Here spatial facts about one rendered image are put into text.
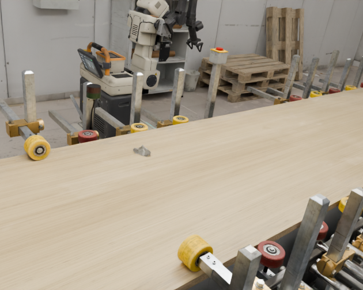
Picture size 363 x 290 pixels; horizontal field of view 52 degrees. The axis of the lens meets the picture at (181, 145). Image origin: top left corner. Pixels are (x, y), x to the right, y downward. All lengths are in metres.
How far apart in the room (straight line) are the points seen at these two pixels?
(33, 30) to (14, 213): 3.30
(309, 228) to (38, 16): 3.80
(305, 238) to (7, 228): 0.79
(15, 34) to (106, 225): 3.37
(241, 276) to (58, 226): 0.56
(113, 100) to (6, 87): 1.89
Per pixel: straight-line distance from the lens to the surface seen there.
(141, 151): 1.50
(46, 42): 4.41
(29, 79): 1.53
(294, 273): 1.03
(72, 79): 4.63
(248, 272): 0.79
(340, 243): 1.21
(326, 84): 3.10
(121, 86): 2.74
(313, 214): 0.93
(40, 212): 1.19
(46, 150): 1.44
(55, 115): 1.93
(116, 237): 1.08
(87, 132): 1.64
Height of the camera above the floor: 1.61
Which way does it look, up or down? 26 degrees down
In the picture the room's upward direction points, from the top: 8 degrees clockwise
